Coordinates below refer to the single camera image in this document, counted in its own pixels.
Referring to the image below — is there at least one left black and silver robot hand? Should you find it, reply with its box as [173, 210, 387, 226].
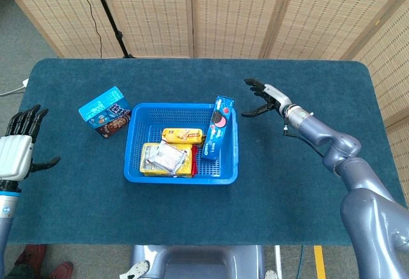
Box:
[0, 104, 61, 193]

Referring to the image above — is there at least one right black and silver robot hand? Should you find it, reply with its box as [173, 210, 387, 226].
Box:
[241, 78, 293, 119]

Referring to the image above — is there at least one long blue Oreo box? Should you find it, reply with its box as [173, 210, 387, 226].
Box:
[201, 95, 236, 161]

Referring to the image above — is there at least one blue chocolate chip cookie box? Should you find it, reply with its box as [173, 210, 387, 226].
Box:
[78, 86, 133, 140]

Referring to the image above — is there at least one yellow cracker packet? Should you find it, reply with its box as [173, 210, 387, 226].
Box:
[161, 128, 207, 146]

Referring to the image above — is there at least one white foil snack packet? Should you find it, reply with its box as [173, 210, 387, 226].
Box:
[147, 140, 188, 178]

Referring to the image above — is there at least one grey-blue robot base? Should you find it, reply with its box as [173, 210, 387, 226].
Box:
[120, 245, 279, 279]

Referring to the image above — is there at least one blue plastic mesh basket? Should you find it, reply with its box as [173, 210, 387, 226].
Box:
[123, 102, 240, 185]

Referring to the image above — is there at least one red shoe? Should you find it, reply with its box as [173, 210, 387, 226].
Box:
[14, 244, 48, 268]
[47, 261, 74, 279]

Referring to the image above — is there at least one yellow and red noodle pack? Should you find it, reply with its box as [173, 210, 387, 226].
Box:
[139, 142, 198, 177]

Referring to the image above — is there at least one teal carpet table cover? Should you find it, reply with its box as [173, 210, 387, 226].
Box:
[6, 57, 406, 247]

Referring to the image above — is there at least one black tripod stand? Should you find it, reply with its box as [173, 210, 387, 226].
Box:
[88, 0, 137, 59]

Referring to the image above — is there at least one yellow floor tape strip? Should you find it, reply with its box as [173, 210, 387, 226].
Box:
[313, 245, 327, 279]

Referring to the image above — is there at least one thin black hanging cable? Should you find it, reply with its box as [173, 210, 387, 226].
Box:
[77, 0, 103, 58]

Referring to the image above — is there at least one blue floor cable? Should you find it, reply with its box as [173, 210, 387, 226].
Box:
[297, 245, 305, 279]

